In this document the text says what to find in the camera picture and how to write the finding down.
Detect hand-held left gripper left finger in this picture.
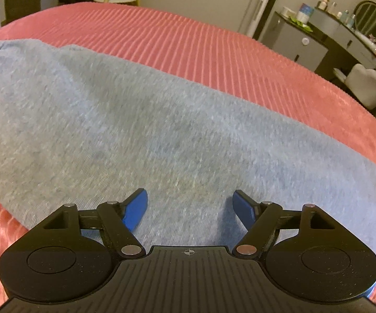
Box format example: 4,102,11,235
43,188,149,257

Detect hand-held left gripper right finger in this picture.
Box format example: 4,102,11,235
232,189,336,257

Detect grey pants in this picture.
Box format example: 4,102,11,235
0,39,376,284

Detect pink ribbed bedspread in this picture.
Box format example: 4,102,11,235
0,2,376,302

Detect grey bedside cabinet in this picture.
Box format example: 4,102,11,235
261,11,330,72

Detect white shell-back chair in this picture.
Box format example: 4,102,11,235
333,63,376,110

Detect green leafy item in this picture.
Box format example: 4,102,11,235
289,16,314,33

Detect grey vanity desk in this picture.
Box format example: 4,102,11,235
305,7,376,82

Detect blue white tissue canister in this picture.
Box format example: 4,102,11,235
296,3,316,23

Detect round vanity mirror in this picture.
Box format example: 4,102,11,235
354,0,376,44

